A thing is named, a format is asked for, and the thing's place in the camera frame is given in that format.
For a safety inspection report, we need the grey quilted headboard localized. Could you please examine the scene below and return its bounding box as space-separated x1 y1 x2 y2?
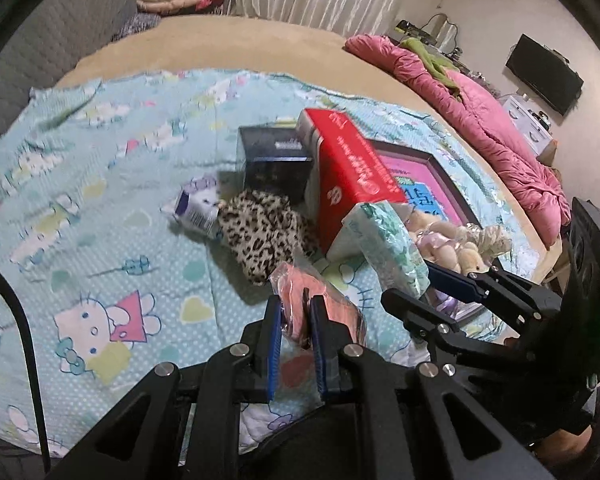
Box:
0 0 141 151

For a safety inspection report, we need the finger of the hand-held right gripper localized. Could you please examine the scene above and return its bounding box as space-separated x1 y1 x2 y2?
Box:
427 262 563 331
381 287 581 376

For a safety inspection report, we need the cream plush bear purple bow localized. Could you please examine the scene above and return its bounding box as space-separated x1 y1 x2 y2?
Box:
432 240 503 318

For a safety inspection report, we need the dark patterned cloth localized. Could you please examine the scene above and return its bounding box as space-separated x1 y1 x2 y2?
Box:
111 12 162 41

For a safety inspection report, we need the dark tray box pink inside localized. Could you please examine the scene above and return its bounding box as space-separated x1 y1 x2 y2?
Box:
370 139 511 336

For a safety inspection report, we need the person's right forearm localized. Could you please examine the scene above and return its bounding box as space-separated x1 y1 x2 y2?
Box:
532 422 598 473

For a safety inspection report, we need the pink quilt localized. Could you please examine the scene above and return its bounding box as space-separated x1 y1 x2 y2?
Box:
344 34 573 248

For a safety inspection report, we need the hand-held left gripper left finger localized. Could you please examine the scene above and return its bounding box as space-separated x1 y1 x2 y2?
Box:
45 295 286 480

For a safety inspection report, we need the purple white packet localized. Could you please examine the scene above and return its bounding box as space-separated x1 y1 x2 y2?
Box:
160 174 226 241

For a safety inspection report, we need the floral cream sock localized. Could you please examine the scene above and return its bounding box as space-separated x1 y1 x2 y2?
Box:
472 222 513 256

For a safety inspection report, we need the green patterned tissue pack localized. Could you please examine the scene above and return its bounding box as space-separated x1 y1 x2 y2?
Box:
341 201 431 301

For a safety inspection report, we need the beige bed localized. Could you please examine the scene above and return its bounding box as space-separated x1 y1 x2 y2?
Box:
55 12 563 261

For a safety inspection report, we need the black device on nightstand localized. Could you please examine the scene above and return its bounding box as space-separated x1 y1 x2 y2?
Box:
394 19 438 43

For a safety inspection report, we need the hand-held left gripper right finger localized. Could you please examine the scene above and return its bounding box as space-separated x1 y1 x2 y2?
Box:
309 296 556 480

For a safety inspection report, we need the printed cat blanket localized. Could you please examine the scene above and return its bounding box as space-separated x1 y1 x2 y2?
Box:
0 67 511 461

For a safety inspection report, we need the leopard print cloth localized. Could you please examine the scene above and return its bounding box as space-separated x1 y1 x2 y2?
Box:
217 189 321 286

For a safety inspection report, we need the red cardboard box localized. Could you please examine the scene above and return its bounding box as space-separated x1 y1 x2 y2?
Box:
296 107 408 256

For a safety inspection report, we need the dark blue box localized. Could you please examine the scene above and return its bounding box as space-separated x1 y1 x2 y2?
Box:
236 125 315 206

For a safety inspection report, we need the black television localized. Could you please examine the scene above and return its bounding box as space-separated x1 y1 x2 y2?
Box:
505 34 585 117

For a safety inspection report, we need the pink cloth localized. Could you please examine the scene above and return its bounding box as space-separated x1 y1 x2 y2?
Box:
269 262 367 351

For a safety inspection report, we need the black cable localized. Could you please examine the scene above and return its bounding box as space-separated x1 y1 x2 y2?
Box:
0 254 51 461

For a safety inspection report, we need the white cabinet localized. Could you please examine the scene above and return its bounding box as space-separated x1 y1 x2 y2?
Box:
502 94 558 166

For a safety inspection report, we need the green cloth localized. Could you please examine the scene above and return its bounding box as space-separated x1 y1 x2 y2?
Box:
400 36 463 96

